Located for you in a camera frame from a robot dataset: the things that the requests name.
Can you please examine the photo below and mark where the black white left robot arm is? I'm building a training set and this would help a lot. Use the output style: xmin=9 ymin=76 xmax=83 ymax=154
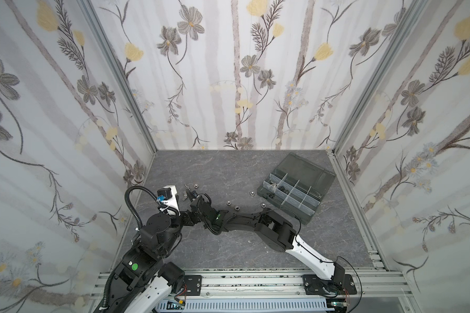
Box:
xmin=93 ymin=185 xmax=187 ymax=312

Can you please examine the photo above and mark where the white slotted cable duct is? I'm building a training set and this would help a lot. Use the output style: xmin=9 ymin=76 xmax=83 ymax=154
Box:
xmin=155 ymin=298 xmax=335 ymax=312

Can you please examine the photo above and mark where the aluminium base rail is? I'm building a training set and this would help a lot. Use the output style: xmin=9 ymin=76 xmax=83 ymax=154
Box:
xmin=89 ymin=268 xmax=416 ymax=313

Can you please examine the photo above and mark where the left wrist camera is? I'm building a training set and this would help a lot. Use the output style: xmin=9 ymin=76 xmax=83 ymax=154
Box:
xmin=157 ymin=185 xmax=180 ymax=217

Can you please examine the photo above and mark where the grey compartment organizer box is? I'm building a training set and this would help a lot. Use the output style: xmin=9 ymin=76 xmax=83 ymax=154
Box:
xmin=257 ymin=153 xmax=336 ymax=225

